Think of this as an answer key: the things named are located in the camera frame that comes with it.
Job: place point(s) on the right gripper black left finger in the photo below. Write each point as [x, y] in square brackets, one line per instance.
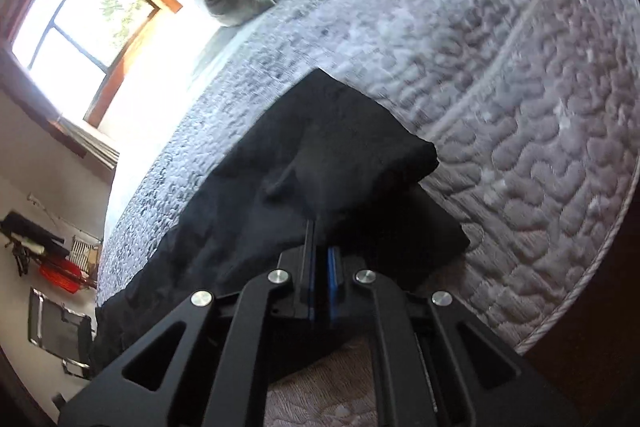
[210, 361]

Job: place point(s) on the wooden coat rack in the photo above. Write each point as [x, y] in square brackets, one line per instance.
[25, 252]

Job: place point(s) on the black garment on rack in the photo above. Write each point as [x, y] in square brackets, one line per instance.
[14, 223]

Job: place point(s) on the red bag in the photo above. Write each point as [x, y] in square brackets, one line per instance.
[62, 274]

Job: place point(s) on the black mesh chair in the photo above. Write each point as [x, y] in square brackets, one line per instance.
[62, 332]

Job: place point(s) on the wooden framed side window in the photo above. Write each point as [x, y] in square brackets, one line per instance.
[70, 57]

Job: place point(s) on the grey quilted bedspread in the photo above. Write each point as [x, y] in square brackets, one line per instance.
[532, 107]

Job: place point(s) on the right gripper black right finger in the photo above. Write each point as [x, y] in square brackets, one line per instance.
[434, 362]

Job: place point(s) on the white wire basket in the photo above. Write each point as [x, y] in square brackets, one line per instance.
[85, 253]

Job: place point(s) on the striped grey curtain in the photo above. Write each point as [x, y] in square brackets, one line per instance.
[92, 140]

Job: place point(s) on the black pants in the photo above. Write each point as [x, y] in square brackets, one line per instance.
[324, 157]

